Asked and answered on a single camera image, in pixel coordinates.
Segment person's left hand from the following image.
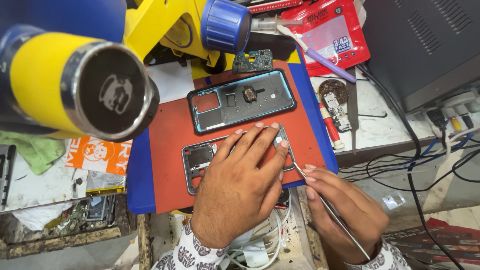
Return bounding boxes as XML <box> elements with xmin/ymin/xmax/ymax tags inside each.
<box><xmin>190</xmin><ymin>122</ymin><xmax>290</xmax><ymax>250</ymax></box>

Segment person's right hand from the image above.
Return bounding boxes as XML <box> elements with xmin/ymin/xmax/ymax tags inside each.
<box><xmin>302</xmin><ymin>164</ymin><xmax>390</xmax><ymax>265</ymax></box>

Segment metal tweezers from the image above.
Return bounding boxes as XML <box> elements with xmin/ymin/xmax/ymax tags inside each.
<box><xmin>292</xmin><ymin>162</ymin><xmax>372</xmax><ymax>262</ymax></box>

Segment grey phone frame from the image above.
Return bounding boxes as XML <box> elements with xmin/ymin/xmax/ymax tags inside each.
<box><xmin>182</xmin><ymin>124</ymin><xmax>297</xmax><ymax>196</ymax></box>

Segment red white screwdriver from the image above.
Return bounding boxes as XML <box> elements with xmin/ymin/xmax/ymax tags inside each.
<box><xmin>318</xmin><ymin>100</ymin><xmax>345</xmax><ymax>151</ymax></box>

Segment small phone sub board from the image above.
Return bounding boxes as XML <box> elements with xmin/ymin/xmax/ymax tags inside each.
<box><xmin>322</xmin><ymin>91</ymin><xmax>352</xmax><ymax>133</ymax></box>

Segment grey metal spudger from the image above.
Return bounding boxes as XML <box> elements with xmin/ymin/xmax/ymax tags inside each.
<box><xmin>346</xmin><ymin>67</ymin><xmax>360</xmax><ymax>155</ymax></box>

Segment round brown dish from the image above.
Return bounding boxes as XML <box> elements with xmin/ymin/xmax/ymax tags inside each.
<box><xmin>318</xmin><ymin>79</ymin><xmax>350</xmax><ymax>106</ymax></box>

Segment black phone back cover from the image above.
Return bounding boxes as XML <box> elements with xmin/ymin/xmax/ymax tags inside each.
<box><xmin>187</xmin><ymin>68</ymin><xmax>298</xmax><ymax>135</ymax></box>

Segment purple white toothbrush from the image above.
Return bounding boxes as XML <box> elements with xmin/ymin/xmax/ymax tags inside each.
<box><xmin>276</xmin><ymin>25</ymin><xmax>357</xmax><ymax>84</ymax></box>

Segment green phone circuit board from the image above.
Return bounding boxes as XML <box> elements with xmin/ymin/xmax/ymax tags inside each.
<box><xmin>232</xmin><ymin>49</ymin><xmax>274</xmax><ymax>74</ymax></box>

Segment stack of red printed packets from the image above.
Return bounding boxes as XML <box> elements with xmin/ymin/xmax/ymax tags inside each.
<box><xmin>382</xmin><ymin>217</ymin><xmax>480</xmax><ymax>270</ymax></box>

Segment red work mat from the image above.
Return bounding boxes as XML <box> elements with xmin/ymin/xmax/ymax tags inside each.
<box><xmin>148</xmin><ymin>60</ymin><xmax>328</xmax><ymax>215</ymax></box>

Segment red plastic pouch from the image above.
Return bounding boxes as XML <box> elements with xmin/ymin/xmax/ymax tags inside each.
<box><xmin>280</xmin><ymin>0</ymin><xmax>371</xmax><ymax>78</ymax></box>

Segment white power strip with plugs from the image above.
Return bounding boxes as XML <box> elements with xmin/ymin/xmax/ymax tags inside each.
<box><xmin>407</xmin><ymin>87</ymin><xmax>480</xmax><ymax>140</ymax></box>

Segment clear syringe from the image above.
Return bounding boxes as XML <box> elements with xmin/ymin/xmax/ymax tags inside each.
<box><xmin>250</xmin><ymin>14</ymin><xmax>304</xmax><ymax>32</ymax></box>

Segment dark grey equipment box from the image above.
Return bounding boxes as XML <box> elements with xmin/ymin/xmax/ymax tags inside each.
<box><xmin>360</xmin><ymin>0</ymin><xmax>480</xmax><ymax>112</ymax></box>

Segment blue work mat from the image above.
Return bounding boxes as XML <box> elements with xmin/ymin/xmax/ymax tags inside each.
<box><xmin>127</xmin><ymin>44</ymin><xmax>340</xmax><ymax>215</ymax></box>

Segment red printed box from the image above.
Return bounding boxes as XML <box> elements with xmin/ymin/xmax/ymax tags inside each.
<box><xmin>247</xmin><ymin>0</ymin><xmax>303</xmax><ymax>15</ymax></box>

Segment silver foil packet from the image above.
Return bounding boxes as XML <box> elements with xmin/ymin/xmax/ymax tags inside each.
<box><xmin>85</xmin><ymin>170</ymin><xmax>127</xmax><ymax>196</ymax></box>

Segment orange white printed packet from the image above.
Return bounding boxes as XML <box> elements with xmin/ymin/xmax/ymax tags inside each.
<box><xmin>65</xmin><ymin>136</ymin><xmax>133</xmax><ymax>176</ymax></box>

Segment yellow blue microscope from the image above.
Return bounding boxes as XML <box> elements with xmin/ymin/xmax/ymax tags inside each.
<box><xmin>0</xmin><ymin>0</ymin><xmax>253</xmax><ymax>143</ymax></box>

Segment white plastic bag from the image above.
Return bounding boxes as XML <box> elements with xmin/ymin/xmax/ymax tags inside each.
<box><xmin>11</xmin><ymin>202</ymin><xmax>74</xmax><ymax>232</ymax></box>

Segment green cloth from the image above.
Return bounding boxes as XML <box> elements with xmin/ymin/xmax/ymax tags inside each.
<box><xmin>0</xmin><ymin>130</ymin><xmax>67</xmax><ymax>176</ymax></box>

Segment black device edge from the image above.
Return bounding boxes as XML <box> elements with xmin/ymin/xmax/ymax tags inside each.
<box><xmin>0</xmin><ymin>144</ymin><xmax>17</xmax><ymax>211</ymax></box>

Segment white charger cable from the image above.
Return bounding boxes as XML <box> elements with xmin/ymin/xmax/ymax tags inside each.
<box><xmin>221</xmin><ymin>189</ymin><xmax>293</xmax><ymax>270</ymax></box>

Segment bundle of black blue cables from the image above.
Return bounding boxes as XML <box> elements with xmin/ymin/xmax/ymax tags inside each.
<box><xmin>339</xmin><ymin>64</ymin><xmax>480</xmax><ymax>270</ymax></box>

